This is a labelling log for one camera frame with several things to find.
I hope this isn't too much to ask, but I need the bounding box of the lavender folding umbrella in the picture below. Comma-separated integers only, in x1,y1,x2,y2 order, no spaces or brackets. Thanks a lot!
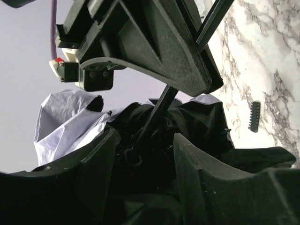
33,0,297,225

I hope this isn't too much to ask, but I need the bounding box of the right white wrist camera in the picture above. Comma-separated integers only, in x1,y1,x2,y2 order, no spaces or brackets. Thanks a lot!
49,44,114,92

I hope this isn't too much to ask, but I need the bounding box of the small black comb piece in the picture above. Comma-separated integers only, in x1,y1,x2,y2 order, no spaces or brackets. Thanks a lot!
248,101,261,133

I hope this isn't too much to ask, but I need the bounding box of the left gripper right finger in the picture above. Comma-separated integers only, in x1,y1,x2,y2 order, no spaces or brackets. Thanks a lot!
173,133,300,225

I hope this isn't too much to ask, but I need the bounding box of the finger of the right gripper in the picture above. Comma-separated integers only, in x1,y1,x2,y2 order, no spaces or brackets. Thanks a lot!
56,0,212,96
181,0,224,90

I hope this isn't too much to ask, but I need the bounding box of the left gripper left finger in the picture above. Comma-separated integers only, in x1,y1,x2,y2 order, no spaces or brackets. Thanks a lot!
0,129,120,225

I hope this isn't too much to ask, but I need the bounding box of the clear plastic screw box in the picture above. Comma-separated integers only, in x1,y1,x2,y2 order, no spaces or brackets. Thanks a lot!
195,0,213,19

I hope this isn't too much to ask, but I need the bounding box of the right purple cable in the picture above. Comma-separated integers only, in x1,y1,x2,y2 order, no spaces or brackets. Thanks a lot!
50,0,59,59

